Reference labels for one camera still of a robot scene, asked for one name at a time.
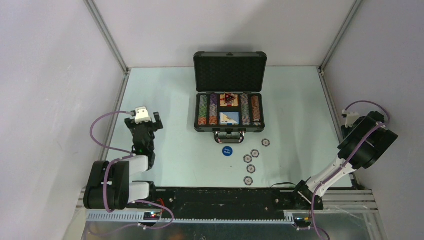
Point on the left aluminium frame post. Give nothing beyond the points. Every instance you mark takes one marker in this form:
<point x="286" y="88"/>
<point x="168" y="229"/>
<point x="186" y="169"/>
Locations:
<point x="106" y="33"/>

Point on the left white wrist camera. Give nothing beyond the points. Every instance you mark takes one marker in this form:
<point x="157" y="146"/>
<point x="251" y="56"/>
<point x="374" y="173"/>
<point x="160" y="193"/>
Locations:
<point x="142" y="115"/>

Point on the grey poker chip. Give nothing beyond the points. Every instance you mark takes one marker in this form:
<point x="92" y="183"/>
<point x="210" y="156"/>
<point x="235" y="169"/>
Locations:
<point x="265" y="142"/>
<point x="255" y="153"/>
<point x="251" y="169"/>
<point x="247" y="158"/>
<point x="248" y="181"/>

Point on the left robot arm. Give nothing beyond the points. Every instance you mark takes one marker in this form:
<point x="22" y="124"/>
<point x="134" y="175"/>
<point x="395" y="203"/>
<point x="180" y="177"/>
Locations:
<point x="109" y="186"/>

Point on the right aluminium frame post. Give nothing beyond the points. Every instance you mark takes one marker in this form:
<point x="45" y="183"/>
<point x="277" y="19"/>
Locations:
<point x="341" y="33"/>

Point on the blue card deck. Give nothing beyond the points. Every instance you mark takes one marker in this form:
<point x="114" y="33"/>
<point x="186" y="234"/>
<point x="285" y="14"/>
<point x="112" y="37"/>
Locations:
<point x="229" y="118"/>

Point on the purple blue chip row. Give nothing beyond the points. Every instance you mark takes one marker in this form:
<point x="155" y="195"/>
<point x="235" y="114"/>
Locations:
<point x="213" y="109"/>

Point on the brown chip row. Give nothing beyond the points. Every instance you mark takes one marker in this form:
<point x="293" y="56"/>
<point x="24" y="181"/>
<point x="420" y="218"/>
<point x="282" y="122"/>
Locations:
<point x="256" y="114"/>

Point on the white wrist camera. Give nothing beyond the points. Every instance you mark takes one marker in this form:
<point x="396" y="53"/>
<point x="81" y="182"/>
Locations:
<point x="142" y="115"/>
<point x="350" y="118"/>

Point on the blue small blind button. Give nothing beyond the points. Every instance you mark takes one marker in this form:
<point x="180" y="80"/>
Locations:
<point x="227" y="151"/>

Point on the blue orange chip row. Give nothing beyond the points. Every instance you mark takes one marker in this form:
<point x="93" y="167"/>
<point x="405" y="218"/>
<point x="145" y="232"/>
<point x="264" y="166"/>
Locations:
<point x="245" y="112"/>

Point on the aluminium frame post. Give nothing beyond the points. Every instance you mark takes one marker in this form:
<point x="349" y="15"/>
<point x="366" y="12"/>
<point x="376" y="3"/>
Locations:
<point x="106" y="33"/>
<point x="341" y="33"/>

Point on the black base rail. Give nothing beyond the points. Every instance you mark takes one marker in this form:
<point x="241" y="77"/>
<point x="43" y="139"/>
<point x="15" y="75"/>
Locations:
<point x="232" y="202"/>

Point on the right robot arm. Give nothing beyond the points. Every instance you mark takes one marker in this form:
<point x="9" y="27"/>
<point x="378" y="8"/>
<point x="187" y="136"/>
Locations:
<point x="366" y="140"/>

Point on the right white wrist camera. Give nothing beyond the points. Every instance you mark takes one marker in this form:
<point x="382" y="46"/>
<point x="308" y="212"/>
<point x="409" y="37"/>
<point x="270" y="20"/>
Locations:
<point x="350" y="118"/>

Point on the red triangular dealer button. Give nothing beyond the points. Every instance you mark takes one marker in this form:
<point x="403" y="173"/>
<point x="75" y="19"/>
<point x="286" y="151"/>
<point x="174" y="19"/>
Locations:
<point x="229" y="97"/>

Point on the grey cable duct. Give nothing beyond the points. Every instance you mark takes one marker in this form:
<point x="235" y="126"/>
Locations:
<point x="142" y="216"/>

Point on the black poker case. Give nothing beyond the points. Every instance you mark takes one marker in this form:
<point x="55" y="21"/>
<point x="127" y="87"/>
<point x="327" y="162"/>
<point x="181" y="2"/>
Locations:
<point x="229" y="72"/>

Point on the green chip row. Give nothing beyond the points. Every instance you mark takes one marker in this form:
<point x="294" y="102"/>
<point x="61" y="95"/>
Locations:
<point x="203" y="110"/>

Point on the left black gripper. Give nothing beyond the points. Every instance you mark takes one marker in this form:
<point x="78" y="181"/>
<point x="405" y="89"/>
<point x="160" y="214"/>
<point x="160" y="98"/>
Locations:
<point x="131" y="123"/>

